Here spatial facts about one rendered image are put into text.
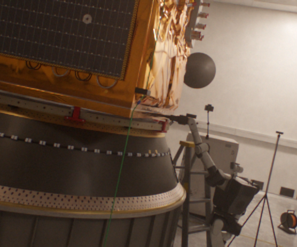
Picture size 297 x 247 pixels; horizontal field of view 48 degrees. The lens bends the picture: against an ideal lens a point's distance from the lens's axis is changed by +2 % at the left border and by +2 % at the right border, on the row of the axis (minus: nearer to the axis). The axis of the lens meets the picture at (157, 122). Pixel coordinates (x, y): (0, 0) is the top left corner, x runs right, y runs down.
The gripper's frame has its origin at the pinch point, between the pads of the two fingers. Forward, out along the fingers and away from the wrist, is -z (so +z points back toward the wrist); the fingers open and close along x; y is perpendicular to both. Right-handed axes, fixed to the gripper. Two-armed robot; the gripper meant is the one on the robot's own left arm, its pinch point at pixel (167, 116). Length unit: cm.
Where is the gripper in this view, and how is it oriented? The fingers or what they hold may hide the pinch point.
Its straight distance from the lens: 302.9
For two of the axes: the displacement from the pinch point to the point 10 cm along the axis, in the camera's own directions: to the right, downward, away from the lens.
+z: 9.6, 2.1, -1.6
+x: -1.7, 0.1, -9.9
